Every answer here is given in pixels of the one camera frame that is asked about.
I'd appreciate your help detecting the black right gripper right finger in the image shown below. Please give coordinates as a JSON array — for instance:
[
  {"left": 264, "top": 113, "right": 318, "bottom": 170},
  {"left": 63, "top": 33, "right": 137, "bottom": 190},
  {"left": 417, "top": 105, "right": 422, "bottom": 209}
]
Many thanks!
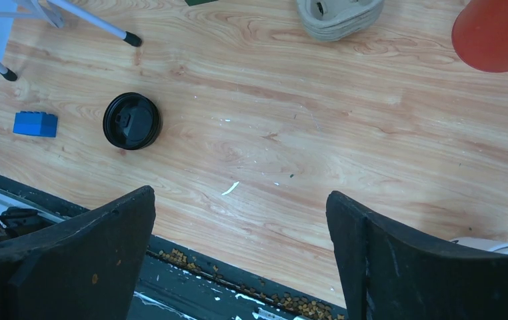
[{"left": 326, "top": 191, "right": 508, "bottom": 319}]

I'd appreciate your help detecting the white tripod stand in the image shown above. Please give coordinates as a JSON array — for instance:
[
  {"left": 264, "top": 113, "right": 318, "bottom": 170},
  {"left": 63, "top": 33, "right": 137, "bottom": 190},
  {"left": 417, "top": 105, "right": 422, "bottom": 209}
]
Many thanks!
[{"left": 0, "top": 0, "right": 143, "bottom": 82}]

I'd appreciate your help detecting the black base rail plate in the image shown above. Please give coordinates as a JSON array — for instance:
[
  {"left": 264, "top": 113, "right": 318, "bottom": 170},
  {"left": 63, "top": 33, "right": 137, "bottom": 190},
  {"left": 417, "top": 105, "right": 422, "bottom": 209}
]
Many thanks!
[{"left": 0, "top": 176, "right": 347, "bottom": 319}]

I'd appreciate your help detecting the white paper cup stack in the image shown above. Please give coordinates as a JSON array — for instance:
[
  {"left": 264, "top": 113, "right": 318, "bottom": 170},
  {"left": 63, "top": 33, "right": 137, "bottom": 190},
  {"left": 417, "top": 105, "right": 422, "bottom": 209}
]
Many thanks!
[{"left": 450, "top": 237, "right": 508, "bottom": 255}]

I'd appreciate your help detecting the black coffee cup lid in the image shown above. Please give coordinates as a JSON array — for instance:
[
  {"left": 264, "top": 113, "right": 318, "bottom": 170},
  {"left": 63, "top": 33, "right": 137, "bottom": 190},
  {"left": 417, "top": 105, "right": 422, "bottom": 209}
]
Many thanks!
[{"left": 103, "top": 92, "right": 163, "bottom": 151}]

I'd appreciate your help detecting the blue toy brick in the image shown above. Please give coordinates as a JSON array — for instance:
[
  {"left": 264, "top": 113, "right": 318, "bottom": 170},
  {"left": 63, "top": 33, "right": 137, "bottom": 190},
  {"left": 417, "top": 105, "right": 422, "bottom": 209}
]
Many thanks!
[{"left": 13, "top": 111, "right": 58, "bottom": 138}]

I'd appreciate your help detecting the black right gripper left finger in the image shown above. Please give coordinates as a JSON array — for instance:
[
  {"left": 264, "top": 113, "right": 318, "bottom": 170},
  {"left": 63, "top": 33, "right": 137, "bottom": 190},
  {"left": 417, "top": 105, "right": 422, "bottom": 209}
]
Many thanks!
[{"left": 0, "top": 186, "right": 156, "bottom": 319}]

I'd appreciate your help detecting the red cylindrical straw holder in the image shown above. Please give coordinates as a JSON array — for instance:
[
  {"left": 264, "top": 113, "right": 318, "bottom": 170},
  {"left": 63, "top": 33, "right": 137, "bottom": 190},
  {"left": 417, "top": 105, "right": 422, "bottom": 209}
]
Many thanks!
[{"left": 451, "top": 0, "right": 508, "bottom": 73}]

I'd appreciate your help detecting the green paper bag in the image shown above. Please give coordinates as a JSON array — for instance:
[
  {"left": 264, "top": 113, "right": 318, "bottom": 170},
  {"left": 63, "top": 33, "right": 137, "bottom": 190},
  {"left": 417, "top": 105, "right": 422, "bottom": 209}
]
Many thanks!
[{"left": 185, "top": 0, "right": 217, "bottom": 7}]

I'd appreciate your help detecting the cardboard cup carrier stack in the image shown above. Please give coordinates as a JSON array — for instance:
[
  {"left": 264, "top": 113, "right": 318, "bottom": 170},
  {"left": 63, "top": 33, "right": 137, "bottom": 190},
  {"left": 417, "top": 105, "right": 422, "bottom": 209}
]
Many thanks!
[{"left": 296, "top": 0, "right": 384, "bottom": 42}]

